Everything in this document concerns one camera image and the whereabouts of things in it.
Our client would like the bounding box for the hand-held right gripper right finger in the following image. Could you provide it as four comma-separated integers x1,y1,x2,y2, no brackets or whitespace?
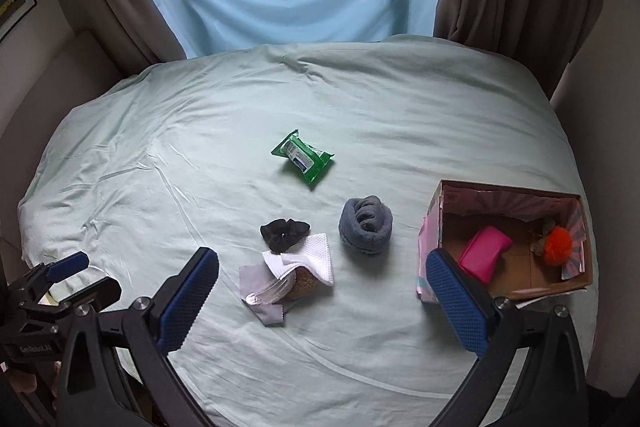
425,248,589,427

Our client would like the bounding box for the pink pouch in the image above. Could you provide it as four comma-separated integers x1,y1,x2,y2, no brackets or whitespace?
458,227,513,284

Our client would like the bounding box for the pale green bed sheet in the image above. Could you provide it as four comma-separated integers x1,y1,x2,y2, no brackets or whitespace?
17,34,599,427

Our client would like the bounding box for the small beige plush charm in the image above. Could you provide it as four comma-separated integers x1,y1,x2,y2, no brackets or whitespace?
530,218,557,256

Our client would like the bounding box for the cardboard box with pink print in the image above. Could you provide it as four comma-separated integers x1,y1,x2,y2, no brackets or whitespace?
416,179,596,306

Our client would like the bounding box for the framed wall picture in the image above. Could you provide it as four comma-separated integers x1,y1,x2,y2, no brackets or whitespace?
0,0,39,44

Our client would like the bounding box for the white textured cloth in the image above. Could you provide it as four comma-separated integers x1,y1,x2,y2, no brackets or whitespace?
262,233,335,288

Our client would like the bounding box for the brown scouring sponge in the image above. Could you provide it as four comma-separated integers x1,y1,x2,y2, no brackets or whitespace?
287,268,317,301

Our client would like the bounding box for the grey microfibre cloth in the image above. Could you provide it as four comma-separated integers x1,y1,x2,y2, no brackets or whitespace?
238,264,289,326

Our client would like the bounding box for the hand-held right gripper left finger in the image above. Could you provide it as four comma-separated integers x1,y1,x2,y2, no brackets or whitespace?
55,247,221,427

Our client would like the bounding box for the green wet wipes packet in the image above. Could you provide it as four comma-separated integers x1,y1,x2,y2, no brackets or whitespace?
270,130,336,192

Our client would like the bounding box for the orange pom-pom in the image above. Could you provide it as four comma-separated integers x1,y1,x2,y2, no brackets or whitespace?
542,227,574,265

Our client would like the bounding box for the rolled grey towel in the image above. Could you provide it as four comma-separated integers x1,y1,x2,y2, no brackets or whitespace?
338,195,396,254

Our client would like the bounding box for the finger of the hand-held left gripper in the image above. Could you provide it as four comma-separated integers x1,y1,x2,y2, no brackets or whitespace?
7,251,91,308
42,277,123,315

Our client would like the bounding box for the black scrunchie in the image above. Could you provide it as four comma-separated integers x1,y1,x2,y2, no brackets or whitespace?
260,218,312,254

